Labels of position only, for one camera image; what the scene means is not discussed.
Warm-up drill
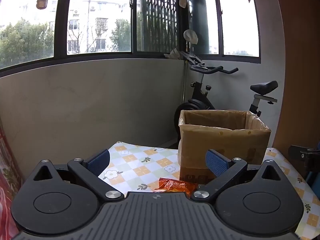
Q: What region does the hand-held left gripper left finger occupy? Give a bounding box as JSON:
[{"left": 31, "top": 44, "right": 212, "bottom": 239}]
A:
[{"left": 24, "top": 149, "right": 125, "bottom": 202}]

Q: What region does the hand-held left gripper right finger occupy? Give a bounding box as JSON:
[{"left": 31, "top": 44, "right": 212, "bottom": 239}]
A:
[{"left": 190, "top": 149, "right": 290, "bottom": 202}]

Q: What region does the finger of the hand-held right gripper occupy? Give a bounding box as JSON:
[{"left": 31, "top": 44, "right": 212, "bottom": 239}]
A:
[{"left": 288, "top": 144, "right": 320, "bottom": 180}]

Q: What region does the brown cardboard box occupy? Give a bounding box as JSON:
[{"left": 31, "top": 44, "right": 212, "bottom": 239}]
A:
[{"left": 177, "top": 109, "right": 272, "bottom": 184}]

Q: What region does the orange snack packet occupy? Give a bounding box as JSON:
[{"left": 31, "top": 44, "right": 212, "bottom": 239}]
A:
[{"left": 153, "top": 177, "right": 198, "bottom": 197}]

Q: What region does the floral checked tablecloth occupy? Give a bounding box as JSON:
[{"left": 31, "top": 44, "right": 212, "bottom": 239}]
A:
[{"left": 98, "top": 141, "right": 320, "bottom": 240}]

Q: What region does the black exercise bike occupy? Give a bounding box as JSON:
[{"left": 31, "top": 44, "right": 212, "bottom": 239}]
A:
[{"left": 174, "top": 51, "right": 279, "bottom": 148}]

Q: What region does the red printed cloth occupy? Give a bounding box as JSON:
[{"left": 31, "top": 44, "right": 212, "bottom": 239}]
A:
[{"left": 0, "top": 124, "right": 25, "bottom": 240}]

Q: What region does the crumpled beige cloth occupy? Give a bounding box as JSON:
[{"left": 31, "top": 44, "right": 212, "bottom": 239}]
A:
[{"left": 164, "top": 48, "right": 183, "bottom": 60}]

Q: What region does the white hat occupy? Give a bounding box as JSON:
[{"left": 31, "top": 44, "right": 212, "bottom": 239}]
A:
[{"left": 183, "top": 29, "right": 199, "bottom": 44}]

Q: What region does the white apartment building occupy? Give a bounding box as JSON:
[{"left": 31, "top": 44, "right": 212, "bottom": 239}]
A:
[{"left": 67, "top": 0, "right": 132, "bottom": 53}]

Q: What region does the green tree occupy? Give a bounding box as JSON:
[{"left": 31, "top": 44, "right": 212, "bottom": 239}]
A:
[{"left": 0, "top": 17, "right": 55, "bottom": 68}]

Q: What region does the perforated metal screen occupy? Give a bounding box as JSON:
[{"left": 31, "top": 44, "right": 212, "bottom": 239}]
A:
[{"left": 140, "top": 0, "right": 179, "bottom": 53}]

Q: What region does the black window frame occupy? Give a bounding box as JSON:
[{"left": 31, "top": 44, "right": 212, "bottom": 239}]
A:
[{"left": 0, "top": 0, "right": 262, "bottom": 78}]

